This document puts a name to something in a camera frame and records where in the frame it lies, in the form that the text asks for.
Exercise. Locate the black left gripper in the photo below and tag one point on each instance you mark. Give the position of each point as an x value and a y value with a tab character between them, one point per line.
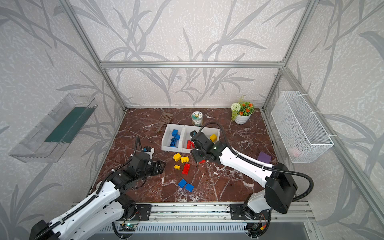
156	167

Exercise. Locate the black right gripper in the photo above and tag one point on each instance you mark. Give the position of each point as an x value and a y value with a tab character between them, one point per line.
196	150

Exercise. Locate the long red lego brick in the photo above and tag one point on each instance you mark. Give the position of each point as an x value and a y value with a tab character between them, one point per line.
186	169
190	145

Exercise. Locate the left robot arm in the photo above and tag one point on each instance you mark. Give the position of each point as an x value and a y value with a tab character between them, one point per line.
107	204

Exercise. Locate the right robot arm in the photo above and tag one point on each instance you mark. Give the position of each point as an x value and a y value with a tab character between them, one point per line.
281	186

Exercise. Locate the white right storage bin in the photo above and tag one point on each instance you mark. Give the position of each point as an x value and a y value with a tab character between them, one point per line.
212	133

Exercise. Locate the white storage bin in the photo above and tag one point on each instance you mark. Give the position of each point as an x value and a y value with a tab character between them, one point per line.
185	137
166	140
212	133

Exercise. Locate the white middle storage bin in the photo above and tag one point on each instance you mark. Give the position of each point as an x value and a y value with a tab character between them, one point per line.
185	137

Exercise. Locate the sunflower seed jar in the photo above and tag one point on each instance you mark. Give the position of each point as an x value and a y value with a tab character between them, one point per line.
197	118

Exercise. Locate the white left storage bin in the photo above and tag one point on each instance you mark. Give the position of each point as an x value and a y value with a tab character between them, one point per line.
166	140

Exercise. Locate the white flower pot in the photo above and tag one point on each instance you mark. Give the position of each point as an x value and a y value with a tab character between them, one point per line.
241	120

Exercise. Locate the brown slotted spatula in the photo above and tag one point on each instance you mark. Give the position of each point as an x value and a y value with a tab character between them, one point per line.
164	119

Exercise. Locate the artificial flower plant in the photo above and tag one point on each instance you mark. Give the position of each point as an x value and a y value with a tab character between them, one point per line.
242	108

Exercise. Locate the purple pink spatula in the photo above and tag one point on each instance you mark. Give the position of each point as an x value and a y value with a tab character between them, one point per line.
263	157

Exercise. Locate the clear plastic wall shelf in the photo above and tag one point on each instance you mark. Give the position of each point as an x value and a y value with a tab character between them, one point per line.
48	140

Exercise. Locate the white wire basket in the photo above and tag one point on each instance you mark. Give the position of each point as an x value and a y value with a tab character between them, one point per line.
302	134

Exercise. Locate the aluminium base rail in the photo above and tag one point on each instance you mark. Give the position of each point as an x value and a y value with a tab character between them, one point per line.
214	212

